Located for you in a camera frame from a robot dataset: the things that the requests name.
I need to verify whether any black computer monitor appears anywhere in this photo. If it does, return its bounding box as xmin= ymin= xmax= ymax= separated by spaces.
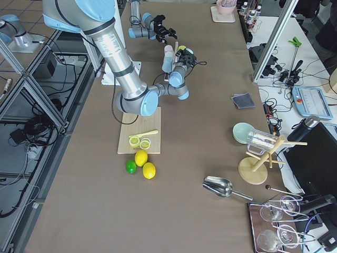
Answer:
xmin=284 ymin=123 xmax=336 ymax=196

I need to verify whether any wooden cutting board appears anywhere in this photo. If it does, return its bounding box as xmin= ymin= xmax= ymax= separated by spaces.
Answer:
xmin=117 ymin=107 xmax=161 ymax=154

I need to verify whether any black water bottle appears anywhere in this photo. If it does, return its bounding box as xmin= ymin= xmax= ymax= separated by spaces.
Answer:
xmin=287 ymin=115 xmax=320 ymax=141

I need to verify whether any pink bowl with ice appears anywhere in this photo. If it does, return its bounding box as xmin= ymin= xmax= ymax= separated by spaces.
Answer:
xmin=216 ymin=0 xmax=236 ymax=15

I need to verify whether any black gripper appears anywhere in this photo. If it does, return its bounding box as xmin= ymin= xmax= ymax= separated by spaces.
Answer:
xmin=176 ymin=58 xmax=192 ymax=69
xmin=154 ymin=23 xmax=177 ymax=44

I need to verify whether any grey folded cloth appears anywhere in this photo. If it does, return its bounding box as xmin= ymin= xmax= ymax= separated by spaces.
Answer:
xmin=231 ymin=93 xmax=255 ymax=110

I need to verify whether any white wire cup holder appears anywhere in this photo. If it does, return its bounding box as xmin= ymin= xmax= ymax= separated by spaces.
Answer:
xmin=162 ymin=41 xmax=179 ymax=81

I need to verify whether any glass pitcher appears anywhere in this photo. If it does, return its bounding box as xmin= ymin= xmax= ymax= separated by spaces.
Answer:
xmin=246 ymin=129 xmax=278 ymax=155

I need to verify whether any light blue plastic cup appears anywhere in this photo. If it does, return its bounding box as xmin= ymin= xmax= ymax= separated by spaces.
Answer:
xmin=162 ymin=57 xmax=173 ymax=73

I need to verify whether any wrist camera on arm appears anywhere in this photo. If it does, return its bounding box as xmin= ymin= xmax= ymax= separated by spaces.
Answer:
xmin=178 ymin=48 xmax=196 ymax=66
xmin=153 ymin=15 xmax=165 ymax=26

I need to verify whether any wine glass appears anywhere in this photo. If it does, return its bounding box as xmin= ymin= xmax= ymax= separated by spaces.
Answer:
xmin=280 ymin=195 xmax=300 ymax=216
xmin=260 ymin=203 xmax=283 ymax=222
xmin=276 ymin=224 xmax=299 ymax=248
xmin=256 ymin=230 xmax=281 ymax=252

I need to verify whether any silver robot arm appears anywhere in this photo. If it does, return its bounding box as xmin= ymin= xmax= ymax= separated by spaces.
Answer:
xmin=43 ymin=1 xmax=196 ymax=116
xmin=128 ymin=1 xmax=177 ymax=44

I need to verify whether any blue teach pendant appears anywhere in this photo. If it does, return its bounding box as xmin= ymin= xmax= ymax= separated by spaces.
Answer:
xmin=292 ymin=86 xmax=333 ymax=120

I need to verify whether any green lime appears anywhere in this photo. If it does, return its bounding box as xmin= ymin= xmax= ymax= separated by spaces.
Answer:
xmin=125 ymin=160 xmax=137 ymax=174

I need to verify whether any dark tray with glasses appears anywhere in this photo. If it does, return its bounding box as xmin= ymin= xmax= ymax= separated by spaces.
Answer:
xmin=247 ymin=203 xmax=316 ymax=252

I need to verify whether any yellow lemon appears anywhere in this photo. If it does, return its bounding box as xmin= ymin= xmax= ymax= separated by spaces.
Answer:
xmin=135 ymin=150 xmax=148 ymax=167
xmin=142 ymin=162 xmax=156 ymax=179

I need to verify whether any lemon slice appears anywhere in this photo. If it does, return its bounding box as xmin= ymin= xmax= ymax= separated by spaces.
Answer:
xmin=128 ymin=136 xmax=141 ymax=148
xmin=139 ymin=138 xmax=151 ymax=150

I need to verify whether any aluminium frame post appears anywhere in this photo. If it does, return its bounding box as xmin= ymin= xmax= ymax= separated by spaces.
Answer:
xmin=252 ymin=0 xmax=298 ymax=84

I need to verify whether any metal scoop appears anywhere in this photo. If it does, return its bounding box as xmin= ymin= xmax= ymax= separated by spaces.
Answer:
xmin=202 ymin=176 xmax=253 ymax=201

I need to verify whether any wooden mug tree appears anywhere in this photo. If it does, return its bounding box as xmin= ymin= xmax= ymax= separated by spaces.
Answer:
xmin=238 ymin=136 xmax=308 ymax=185

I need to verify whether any cream plastic tray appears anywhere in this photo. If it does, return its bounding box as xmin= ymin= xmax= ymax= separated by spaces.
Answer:
xmin=211 ymin=6 xmax=235 ymax=23

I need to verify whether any yellow plastic knife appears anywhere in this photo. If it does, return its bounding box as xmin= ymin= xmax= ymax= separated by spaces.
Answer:
xmin=128 ymin=130 xmax=158 ymax=138

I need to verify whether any green ceramic bowl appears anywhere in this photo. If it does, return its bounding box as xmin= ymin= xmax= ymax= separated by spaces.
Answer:
xmin=232 ymin=122 xmax=254 ymax=144

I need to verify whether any pink plastic cup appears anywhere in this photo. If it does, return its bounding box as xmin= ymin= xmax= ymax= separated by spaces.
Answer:
xmin=164 ymin=45 xmax=174 ymax=57

